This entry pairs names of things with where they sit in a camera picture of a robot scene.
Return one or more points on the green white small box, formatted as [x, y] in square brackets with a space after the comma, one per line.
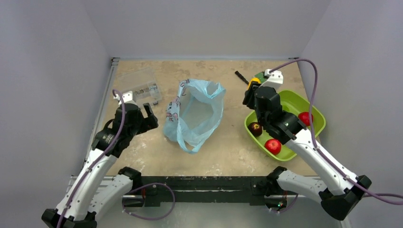
[261, 76]

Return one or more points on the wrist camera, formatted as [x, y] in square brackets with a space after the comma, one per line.
[127, 98]
[273, 79]

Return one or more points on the black T-handle tool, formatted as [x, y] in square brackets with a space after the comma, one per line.
[241, 77]

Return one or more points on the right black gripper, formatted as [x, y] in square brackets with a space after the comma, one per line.
[252, 95]

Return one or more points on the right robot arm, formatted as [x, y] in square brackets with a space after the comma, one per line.
[338, 190]

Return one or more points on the yellow fake fruit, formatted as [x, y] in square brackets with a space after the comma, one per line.
[254, 81]

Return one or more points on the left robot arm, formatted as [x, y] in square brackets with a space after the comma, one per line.
[83, 206]

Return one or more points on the green plastic bowl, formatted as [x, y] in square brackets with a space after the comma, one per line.
[295, 104]

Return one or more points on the red fake apple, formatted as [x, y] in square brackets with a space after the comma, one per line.
[273, 146]
[306, 118]

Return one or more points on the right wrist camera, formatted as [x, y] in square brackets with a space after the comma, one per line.
[273, 79]

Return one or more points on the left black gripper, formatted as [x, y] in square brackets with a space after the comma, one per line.
[148, 123]

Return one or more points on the dark red fake fruit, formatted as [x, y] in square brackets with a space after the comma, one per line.
[255, 129]

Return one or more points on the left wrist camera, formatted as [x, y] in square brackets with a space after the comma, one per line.
[127, 98]

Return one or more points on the clear plastic screw organizer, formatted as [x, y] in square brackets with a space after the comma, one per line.
[143, 84]

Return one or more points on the blue plastic bag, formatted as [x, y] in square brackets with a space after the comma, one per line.
[194, 114]

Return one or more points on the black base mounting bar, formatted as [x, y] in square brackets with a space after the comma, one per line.
[151, 191]

